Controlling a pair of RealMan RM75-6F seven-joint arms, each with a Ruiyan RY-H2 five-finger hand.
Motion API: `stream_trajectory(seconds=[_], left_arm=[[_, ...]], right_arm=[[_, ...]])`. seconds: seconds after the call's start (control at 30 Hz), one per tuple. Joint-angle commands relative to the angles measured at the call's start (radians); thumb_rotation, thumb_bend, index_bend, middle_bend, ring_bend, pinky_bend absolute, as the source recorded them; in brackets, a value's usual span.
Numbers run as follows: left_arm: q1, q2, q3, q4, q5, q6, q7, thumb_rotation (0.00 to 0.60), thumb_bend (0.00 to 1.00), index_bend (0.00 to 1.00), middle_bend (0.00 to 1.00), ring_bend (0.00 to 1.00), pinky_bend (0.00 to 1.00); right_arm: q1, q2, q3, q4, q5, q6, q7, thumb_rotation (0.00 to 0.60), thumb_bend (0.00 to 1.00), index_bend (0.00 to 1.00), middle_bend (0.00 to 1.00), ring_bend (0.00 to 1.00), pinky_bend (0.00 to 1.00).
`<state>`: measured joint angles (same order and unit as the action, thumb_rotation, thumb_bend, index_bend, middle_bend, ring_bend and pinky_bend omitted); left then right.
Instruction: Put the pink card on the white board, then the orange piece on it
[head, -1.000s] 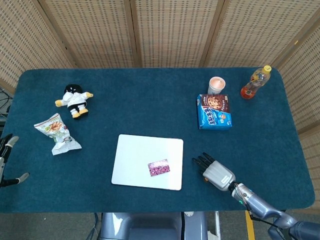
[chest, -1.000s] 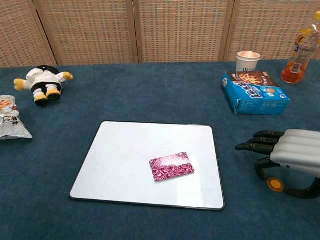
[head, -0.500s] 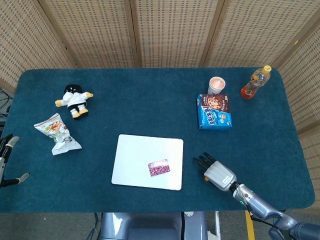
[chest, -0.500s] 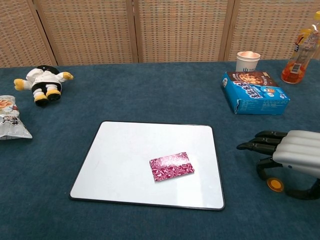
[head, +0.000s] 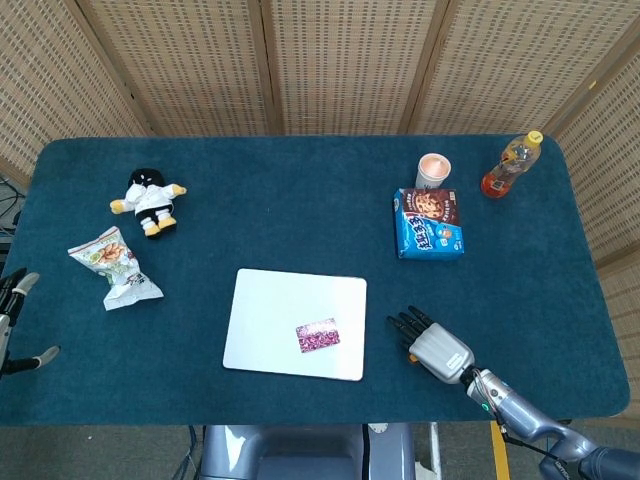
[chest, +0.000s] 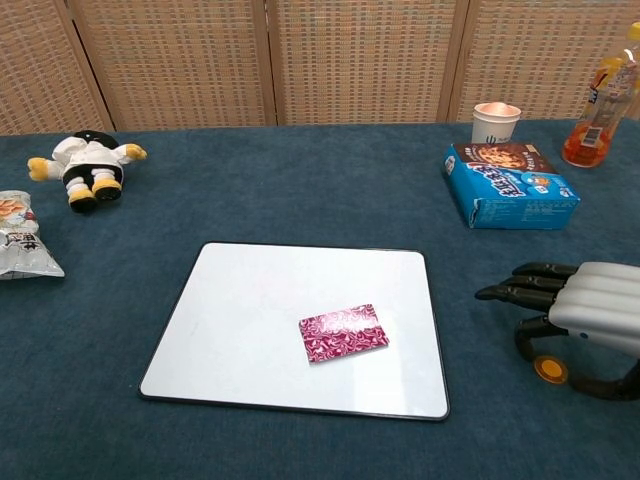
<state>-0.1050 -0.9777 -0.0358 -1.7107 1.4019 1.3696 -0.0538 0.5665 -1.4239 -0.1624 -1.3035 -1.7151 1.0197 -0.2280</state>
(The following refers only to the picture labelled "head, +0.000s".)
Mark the blue chocolate cookie box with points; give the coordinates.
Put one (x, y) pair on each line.
(430, 225)

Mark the grey robot torso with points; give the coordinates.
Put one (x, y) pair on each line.
(300, 455)

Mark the black and white plush doll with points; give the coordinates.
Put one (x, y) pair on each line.
(150, 200)

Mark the left grey five-finger robot hand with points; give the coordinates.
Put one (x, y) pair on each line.
(22, 362)

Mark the white rectangular board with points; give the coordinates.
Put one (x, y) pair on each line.
(270, 320)

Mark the pink and white patterned packet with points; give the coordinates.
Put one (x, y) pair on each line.
(318, 335)

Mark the white green snack bag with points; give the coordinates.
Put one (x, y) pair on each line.
(117, 270)

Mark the small round orange cap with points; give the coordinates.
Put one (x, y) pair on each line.
(411, 358)

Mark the woven bamboo folding screen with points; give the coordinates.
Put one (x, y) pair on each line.
(345, 65)

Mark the orange tea bottle yellow cap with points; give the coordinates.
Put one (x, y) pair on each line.
(507, 170)

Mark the white table leg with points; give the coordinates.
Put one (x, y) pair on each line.
(434, 450)

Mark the white paper cup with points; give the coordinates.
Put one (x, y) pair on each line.
(433, 170)

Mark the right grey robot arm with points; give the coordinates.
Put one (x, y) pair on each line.
(525, 412)

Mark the teal felt table cloth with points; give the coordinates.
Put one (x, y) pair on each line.
(300, 210)

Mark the right grey five-finger robot hand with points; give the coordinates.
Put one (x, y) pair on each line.
(440, 352)

